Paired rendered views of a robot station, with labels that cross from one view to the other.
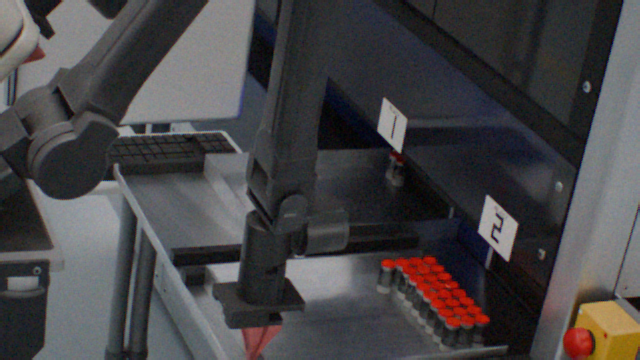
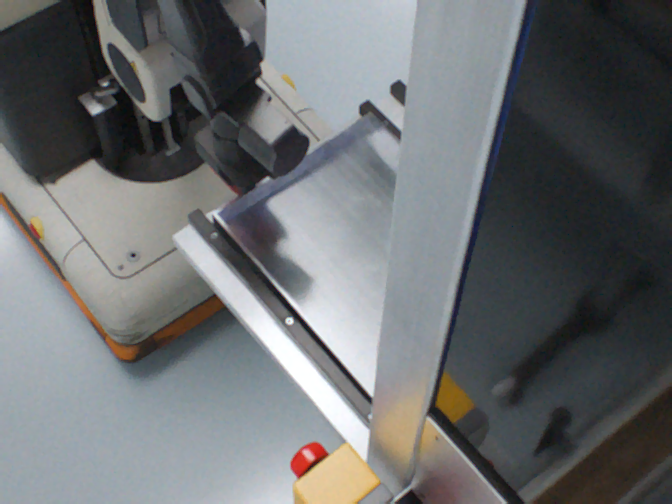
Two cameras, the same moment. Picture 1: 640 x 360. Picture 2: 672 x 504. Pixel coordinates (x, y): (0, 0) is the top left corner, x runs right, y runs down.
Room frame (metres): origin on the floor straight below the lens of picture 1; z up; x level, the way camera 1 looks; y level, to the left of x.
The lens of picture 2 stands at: (1.30, -0.69, 2.01)
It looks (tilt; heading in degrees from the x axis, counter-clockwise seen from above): 60 degrees down; 77
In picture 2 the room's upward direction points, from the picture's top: 1 degrees clockwise
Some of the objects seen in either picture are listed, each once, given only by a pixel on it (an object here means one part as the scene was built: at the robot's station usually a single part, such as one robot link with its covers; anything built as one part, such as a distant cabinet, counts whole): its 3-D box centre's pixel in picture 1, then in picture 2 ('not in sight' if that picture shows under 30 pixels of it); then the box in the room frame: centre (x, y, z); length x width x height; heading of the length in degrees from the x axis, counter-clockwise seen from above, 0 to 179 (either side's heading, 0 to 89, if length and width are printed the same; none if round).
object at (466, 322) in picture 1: (438, 303); not in sight; (1.55, -0.19, 0.90); 0.18 x 0.02 x 0.05; 27
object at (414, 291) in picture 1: (424, 304); not in sight; (1.54, -0.17, 0.90); 0.18 x 0.02 x 0.05; 27
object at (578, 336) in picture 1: (580, 343); (312, 465); (1.36, -0.35, 0.99); 0.04 x 0.04 x 0.04; 28
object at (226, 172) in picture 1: (329, 195); not in sight; (1.85, -0.01, 0.90); 0.34 x 0.26 x 0.04; 118
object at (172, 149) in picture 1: (133, 155); not in sight; (2.03, 0.34, 0.82); 0.40 x 0.14 x 0.02; 119
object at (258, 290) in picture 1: (260, 280); (237, 139); (1.35, 0.06, 1.01); 0.10 x 0.07 x 0.07; 117
